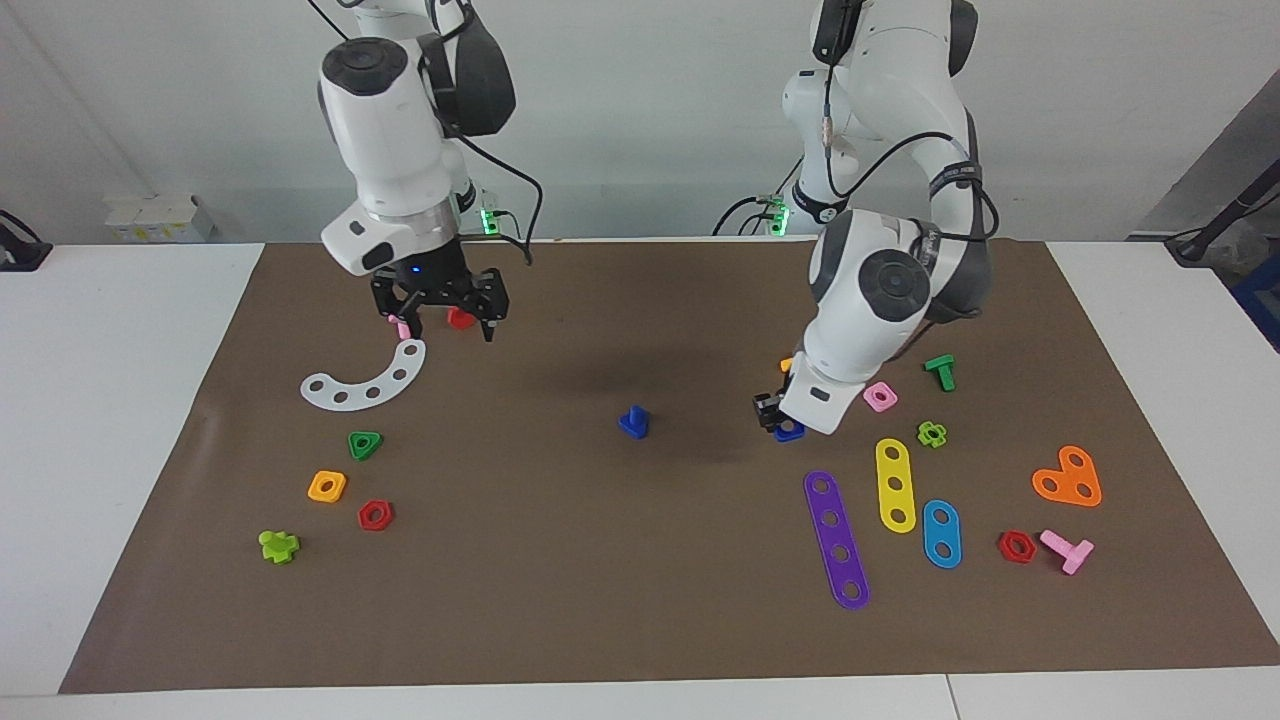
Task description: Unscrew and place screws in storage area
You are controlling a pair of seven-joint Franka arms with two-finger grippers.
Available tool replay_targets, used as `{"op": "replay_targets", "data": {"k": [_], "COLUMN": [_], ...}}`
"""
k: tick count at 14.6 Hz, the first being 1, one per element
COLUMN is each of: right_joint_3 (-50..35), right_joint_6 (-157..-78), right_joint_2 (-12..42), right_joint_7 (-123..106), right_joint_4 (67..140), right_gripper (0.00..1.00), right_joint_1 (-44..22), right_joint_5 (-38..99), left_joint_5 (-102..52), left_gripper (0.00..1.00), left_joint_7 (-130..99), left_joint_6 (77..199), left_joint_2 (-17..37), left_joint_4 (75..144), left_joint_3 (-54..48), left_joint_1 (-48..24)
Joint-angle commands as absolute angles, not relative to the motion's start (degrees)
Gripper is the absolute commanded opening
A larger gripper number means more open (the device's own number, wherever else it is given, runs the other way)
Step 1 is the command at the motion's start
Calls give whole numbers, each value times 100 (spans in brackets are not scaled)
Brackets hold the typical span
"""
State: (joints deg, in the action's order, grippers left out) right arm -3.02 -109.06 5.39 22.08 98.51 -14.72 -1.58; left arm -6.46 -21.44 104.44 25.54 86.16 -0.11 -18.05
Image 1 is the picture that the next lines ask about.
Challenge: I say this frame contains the white curved perforated plate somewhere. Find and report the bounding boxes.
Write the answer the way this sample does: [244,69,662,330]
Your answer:
[300,338,428,412]

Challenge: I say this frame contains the purple four-hole strip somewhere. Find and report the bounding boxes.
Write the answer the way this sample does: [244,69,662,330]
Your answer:
[803,470,871,611]

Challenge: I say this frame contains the yellow three-hole strip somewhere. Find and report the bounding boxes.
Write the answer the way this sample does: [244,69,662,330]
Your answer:
[875,438,918,534]

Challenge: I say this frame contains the blue two-hole strip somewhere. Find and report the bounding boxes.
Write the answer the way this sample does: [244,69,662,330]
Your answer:
[922,499,963,570]

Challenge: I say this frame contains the brown table mat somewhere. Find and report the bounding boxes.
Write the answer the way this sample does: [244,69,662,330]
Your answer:
[58,238,1280,695]

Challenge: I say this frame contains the orange angled three-hole plate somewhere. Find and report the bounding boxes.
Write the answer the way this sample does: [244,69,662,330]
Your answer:
[1031,445,1103,508]

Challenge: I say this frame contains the black clamp device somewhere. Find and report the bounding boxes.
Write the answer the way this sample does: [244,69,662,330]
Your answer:
[0,210,53,273]

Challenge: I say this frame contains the black stand pole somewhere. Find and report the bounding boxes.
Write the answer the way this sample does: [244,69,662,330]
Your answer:
[1165,165,1280,266]

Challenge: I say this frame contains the blue crate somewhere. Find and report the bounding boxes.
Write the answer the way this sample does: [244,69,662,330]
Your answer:
[1230,255,1280,351]

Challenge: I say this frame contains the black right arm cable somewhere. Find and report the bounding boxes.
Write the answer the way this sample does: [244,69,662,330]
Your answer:
[305,0,547,267]

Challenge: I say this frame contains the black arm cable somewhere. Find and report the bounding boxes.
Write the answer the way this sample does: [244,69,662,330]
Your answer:
[305,0,547,267]
[712,0,1001,243]

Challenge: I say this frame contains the white boxes by wall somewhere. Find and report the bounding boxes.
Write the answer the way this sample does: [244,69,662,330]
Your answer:
[105,195,216,243]

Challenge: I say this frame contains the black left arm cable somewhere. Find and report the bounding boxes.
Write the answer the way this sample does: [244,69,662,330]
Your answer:
[712,0,1001,243]

